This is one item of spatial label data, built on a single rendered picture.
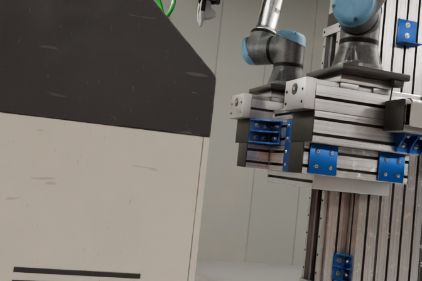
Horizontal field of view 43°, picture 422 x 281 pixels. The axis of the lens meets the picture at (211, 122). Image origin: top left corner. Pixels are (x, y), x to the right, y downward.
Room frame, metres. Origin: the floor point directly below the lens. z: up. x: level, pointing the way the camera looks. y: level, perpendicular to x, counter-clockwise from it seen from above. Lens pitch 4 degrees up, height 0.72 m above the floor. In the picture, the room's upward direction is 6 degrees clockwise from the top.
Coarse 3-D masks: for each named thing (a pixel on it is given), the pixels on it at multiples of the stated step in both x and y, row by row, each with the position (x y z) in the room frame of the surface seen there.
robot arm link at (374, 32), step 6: (378, 18) 1.53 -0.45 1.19; (378, 24) 1.56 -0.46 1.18; (342, 30) 1.59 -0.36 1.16; (372, 30) 1.55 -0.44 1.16; (378, 30) 1.57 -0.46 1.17; (342, 36) 1.59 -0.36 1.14; (348, 36) 1.57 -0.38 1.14; (354, 36) 1.55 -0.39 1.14; (360, 36) 1.55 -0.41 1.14; (366, 36) 1.55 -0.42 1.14; (372, 36) 1.55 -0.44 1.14; (378, 36) 1.57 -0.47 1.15
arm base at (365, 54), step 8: (344, 40) 1.58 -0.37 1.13; (352, 40) 1.56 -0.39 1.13; (360, 40) 1.55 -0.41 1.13; (368, 40) 1.55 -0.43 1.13; (376, 40) 1.56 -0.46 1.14; (344, 48) 1.57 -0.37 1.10; (352, 48) 1.55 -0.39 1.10; (360, 48) 1.54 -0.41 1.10; (368, 48) 1.55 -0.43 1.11; (376, 48) 1.57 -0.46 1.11; (336, 56) 1.59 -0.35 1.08; (344, 56) 1.56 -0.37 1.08; (352, 56) 1.55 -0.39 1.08; (360, 56) 1.54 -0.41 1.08; (368, 56) 1.54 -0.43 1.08; (376, 56) 1.55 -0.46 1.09; (336, 64) 1.57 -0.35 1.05; (352, 64) 1.54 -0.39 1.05; (360, 64) 1.53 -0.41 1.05; (368, 64) 1.53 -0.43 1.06; (376, 64) 1.54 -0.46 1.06
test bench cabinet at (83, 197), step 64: (0, 128) 1.28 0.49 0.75; (64, 128) 1.31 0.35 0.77; (128, 128) 1.35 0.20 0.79; (0, 192) 1.28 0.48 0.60; (64, 192) 1.32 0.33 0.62; (128, 192) 1.35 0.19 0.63; (192, 192) 1.39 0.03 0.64; (0, 256) 1.29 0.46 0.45; (64, 256) 1.32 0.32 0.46; (128, 256) 1.36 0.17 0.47; (192, 256) 1.39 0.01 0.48
